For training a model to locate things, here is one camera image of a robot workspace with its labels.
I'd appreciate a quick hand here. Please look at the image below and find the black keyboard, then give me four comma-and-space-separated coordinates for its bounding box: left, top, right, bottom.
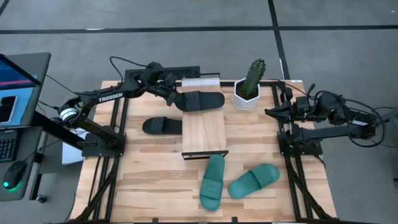
0, 129, 19, 162
124, 65, 201, 81

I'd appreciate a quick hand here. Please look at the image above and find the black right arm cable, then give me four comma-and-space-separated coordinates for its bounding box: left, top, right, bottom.
306, 83, 387, 149

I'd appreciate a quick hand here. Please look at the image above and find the white box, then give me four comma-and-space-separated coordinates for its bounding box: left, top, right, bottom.
61, 126, 85, 166

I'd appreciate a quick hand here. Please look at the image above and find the black rubber slide sandal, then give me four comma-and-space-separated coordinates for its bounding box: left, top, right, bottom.
174, 90, 226, 113
142, 116, 183, 136

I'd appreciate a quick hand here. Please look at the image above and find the black aluminium table frame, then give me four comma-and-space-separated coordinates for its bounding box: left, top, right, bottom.
70, 80, 340, 224

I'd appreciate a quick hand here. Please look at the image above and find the grey desk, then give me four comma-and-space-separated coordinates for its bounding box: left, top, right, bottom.
0, 126, 44, 202

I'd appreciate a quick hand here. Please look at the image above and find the green cactus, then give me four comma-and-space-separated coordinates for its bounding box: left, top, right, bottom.
239, 58, 267, 100

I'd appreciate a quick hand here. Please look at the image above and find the black desk support bar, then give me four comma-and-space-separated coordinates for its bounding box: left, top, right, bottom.
30, 111, 84, 151

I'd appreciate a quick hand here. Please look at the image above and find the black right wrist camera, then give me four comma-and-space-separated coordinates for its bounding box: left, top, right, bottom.
294, 95, 312, 113

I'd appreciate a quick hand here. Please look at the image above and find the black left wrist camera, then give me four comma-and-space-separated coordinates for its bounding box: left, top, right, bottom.
164, 72, 178, 90

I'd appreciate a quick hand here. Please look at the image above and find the wooden shelf black metal frame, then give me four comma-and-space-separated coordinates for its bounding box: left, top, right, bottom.
181, 77, 229, 161

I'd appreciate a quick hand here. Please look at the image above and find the black computer mouse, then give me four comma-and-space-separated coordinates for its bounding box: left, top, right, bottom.
2, 161, 27, 190

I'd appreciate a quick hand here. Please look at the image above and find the black smartphone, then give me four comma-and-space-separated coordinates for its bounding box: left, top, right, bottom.
0, 95, 18, 124

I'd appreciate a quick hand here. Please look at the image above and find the green rubber slide sandal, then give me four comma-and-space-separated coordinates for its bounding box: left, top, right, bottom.
199, 154, 226, 212
228, 163, 281, 200

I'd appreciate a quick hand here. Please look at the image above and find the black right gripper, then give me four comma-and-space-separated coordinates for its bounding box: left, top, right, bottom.
264, 88, 315, 125

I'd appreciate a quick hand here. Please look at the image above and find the grey floor stand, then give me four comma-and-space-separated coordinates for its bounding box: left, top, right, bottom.
384, 108, 398, 133

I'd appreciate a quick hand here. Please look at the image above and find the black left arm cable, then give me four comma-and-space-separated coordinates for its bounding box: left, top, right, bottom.
108, 55, 154, 82

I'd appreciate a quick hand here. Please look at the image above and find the computer monitor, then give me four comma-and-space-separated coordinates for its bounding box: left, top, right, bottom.
0, 52, 52, 129

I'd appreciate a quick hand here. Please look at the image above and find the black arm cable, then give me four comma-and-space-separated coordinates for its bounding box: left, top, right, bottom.
306, 83, 387, 149
108, 55, 154, 82

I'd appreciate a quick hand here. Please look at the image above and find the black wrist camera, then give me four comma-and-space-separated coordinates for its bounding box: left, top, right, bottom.
164, 72, 178, 90
294, 95, 312, 113

